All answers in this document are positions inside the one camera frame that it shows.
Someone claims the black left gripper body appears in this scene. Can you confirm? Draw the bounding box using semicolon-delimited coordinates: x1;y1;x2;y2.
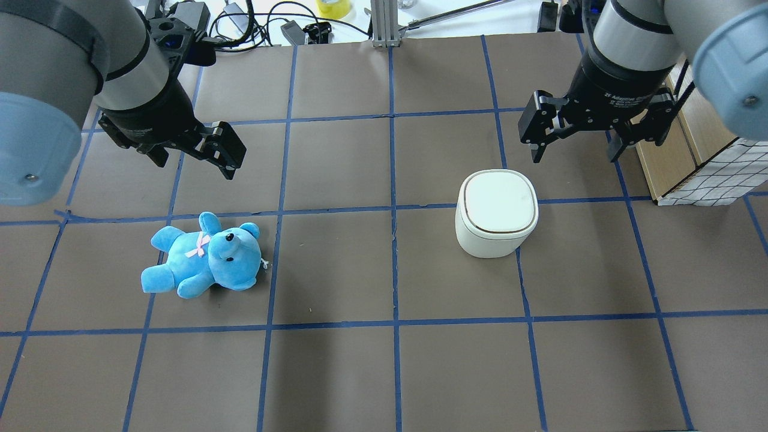
101;84;201;156

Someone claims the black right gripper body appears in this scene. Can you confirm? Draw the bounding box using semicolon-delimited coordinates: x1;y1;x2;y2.
559;57;661;135

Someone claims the white lidded trash can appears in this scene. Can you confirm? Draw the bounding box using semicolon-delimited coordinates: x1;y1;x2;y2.
455;169;539;258

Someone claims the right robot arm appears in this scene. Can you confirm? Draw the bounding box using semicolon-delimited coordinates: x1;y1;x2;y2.
518;1;767;163

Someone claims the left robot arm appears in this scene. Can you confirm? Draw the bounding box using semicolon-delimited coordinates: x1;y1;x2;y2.
1;1;247;207

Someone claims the blue teddy bear plush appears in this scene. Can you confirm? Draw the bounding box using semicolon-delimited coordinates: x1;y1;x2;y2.
140;212;270;299

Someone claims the yellow tape roll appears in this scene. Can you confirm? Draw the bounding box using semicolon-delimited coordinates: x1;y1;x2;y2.
316;0;352;20

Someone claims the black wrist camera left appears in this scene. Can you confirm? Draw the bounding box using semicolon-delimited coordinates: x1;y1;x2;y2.
145;1;216;70

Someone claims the aluminium frame post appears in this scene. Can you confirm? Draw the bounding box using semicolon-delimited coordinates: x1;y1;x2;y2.
370;0;401;47

